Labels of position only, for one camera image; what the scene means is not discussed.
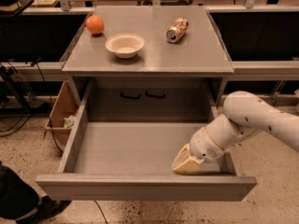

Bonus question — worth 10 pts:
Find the crumpled paper in crate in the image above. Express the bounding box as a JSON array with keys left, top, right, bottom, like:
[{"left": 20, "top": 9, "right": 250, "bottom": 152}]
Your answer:
[{"left": 63, "top": 115, "right": 76, "bottom": 128}]

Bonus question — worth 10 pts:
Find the black floor cable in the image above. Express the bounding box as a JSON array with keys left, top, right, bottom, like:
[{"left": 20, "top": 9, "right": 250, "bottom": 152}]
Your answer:
[{"left": 31, "top": 58, "right": 109, "bottom": 224}]

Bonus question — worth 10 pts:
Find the wooden crate on floor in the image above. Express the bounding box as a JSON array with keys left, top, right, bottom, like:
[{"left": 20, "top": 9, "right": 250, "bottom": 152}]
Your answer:
[{"left": 45, "top": 81, "right": 78, "bottom": 150}]

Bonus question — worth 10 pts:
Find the grey drawer cabinet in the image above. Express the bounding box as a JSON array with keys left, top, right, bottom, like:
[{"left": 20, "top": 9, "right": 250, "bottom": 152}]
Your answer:
[{"left": 64, "top": 6, "right": 233, "bottom": 122}]

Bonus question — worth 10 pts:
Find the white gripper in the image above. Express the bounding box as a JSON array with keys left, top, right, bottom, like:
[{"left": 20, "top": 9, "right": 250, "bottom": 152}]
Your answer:
[{"left": 171, "top": 128, "right": 224, "bottom": 175}]

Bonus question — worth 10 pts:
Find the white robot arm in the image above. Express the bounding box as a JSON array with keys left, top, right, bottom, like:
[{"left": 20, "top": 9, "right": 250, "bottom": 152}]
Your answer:
[{"left": 172, "top": 91, "right": 299, "bottom": 175}]

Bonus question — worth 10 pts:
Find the crushed gold soda can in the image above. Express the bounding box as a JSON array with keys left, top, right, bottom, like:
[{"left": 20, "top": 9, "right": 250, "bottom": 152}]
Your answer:
[{"left": 166, "top": 18, "right": 189, "bottom": 43}]

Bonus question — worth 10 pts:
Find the black leather shoe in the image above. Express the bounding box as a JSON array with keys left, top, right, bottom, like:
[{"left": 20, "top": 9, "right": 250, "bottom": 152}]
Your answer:
[{"left": 16, "top": 196, "right": 71, "bottom": 224}]

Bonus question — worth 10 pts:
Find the grey metal rail frame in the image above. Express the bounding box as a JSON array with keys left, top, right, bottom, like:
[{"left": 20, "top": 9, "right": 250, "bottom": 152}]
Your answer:
[{"left": 0, "top": 0, "right": 299, "bottom": 82}]

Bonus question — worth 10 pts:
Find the grey top drawer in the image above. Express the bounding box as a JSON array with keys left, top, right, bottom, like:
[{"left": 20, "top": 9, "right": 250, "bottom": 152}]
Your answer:
[{"left": 36, "top": 77, "right": 257, "bottom": 202}]

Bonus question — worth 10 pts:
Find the white paper bowl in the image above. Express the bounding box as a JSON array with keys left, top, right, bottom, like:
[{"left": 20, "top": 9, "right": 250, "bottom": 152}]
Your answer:
[{"left": 106, "top": 34, "right": 145, "bottom": 59}]

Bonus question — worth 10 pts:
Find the orange fruit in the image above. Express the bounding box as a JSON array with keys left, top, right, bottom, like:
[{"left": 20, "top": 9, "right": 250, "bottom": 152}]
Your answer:
[{"left": 86, "top": 15, "right": 105, "bottom": 35}]

